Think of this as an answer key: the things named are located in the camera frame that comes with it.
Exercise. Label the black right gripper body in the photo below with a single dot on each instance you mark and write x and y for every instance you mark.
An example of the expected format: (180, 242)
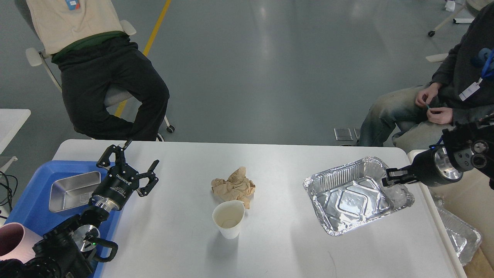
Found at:
(433, 168)

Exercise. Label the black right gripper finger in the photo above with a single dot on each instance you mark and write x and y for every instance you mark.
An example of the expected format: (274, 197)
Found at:
(394, 176)

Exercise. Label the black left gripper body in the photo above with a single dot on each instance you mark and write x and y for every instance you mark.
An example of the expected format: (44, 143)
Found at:
(116, 188)

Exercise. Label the square stainless steel tray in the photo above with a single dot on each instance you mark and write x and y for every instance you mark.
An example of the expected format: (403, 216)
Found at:
(71, 195)

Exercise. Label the aluminium foil tray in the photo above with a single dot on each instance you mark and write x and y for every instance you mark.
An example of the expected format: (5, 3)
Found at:
(349, 196)

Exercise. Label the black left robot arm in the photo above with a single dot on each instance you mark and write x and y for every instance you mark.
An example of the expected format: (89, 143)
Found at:
(68, 250)

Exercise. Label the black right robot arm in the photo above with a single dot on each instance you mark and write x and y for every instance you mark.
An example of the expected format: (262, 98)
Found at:
(466, 147)

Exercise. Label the metal floor plate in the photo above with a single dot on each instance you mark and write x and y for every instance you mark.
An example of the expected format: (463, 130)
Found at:
(347, 134)

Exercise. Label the foil tray in bin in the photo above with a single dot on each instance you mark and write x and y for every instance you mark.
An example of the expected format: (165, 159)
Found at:
(465, 238)

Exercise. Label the person in dark hoodie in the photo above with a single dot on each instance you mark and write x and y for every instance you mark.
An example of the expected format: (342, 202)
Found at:
(460, 91)

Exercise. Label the white paper cup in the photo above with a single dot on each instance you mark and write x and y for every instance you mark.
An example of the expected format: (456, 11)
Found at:
(228, 217)

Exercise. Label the crumpled brown paper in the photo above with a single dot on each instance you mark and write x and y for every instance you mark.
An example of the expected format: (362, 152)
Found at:
(236, 187)

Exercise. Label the white side table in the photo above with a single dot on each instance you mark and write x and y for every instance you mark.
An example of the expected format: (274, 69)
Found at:
(11, 120)

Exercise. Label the pink ribbed mug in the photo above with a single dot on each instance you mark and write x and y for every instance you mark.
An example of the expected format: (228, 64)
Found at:
(17, 241)

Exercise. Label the person in beige sweater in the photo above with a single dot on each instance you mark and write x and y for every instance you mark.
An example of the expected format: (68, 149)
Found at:
(100, 69)

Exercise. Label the white chair base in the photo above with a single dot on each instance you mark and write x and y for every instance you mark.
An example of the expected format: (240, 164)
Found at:
(454, 19)

